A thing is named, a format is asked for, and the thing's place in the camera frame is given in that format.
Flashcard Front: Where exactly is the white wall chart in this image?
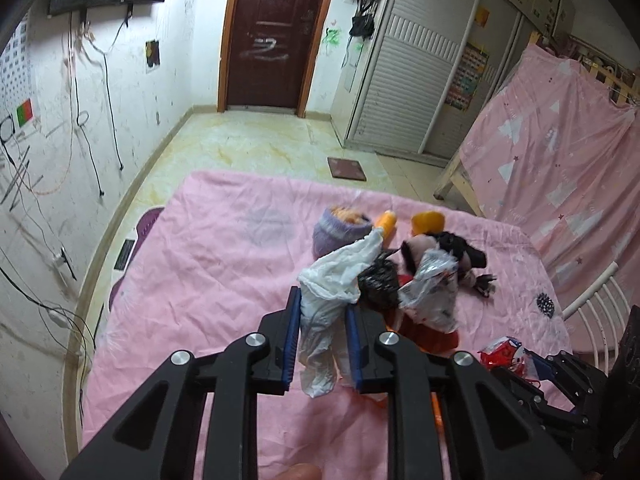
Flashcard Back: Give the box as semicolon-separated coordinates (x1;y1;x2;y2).
0;15;33;111

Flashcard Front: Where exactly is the clear silver snack wrapper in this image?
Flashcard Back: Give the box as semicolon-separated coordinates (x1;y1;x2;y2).
398;250;461;333

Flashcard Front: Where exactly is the orange plastic cap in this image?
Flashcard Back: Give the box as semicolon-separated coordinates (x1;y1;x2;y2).
411;211;446;236

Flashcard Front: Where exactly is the pink printed curtain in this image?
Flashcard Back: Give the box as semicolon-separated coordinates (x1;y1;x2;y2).
457;35;640;311

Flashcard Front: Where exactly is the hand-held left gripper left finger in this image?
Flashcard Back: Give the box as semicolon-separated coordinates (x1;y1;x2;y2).
60;285;303;480

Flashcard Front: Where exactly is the black wall cable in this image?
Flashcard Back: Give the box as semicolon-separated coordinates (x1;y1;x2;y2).
75;7;133;171

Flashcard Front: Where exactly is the purple knit hat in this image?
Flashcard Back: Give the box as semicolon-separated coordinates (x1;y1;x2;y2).
312;206;373;261

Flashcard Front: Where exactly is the orange carton box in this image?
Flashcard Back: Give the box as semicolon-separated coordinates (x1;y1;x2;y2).
382;310;461;433

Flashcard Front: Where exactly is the black plastic bag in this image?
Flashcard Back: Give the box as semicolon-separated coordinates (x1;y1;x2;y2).
357;252;401;311

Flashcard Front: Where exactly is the brown floor scale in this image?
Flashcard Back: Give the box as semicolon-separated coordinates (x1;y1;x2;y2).
327;156;367;182

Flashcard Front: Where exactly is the white slatted wardrobe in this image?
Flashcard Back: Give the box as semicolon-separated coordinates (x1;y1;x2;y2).
342;0;576;166

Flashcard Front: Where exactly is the white metal chair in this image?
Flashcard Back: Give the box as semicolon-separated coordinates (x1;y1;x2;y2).
560;260;621;376

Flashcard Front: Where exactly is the black hanging bag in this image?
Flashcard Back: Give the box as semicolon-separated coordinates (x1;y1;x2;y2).
348;12;376;38

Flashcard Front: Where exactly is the wooden bed frame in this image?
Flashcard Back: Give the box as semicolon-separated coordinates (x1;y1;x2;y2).
432;30;640;216

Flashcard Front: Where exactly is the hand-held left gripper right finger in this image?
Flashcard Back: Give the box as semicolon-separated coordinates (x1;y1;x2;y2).
344;305;583;480

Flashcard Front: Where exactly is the black dark toy bundle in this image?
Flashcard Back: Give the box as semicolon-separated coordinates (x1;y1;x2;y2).
400;232;488;288

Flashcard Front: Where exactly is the white plastic bag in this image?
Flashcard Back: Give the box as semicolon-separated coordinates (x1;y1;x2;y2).
298;232;386;400

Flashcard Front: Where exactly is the pink bed sheet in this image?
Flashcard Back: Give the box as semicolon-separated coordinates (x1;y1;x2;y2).
80;170;576;480

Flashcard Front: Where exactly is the dark brown door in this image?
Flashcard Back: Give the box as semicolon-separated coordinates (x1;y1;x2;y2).
217;0;341;118

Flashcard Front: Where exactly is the colourful grid poster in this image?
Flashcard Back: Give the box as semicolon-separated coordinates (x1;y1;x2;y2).
445;42;490;111

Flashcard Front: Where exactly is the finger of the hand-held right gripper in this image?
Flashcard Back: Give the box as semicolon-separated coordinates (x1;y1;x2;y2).
522;352;608;396
492;366;551;413

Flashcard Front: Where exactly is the person's left hand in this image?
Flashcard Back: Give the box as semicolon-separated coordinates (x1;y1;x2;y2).
270;462;321;480

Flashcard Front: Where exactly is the black hair clip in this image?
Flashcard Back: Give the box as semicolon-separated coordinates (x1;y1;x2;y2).
471;272;498;301

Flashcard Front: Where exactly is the small orange bottle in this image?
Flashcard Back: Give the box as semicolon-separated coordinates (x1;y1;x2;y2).
375;210;398;248

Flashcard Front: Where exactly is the red and white wrapper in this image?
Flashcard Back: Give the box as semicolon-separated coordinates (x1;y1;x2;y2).
477;335;538;376

